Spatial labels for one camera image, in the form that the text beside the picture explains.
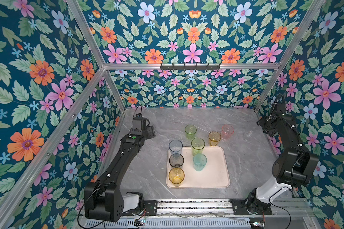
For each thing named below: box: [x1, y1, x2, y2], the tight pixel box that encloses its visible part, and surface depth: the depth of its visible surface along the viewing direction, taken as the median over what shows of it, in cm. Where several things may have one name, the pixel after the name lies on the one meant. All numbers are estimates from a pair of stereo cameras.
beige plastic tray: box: [166, 145, 231, 189], surface depth 87 cm
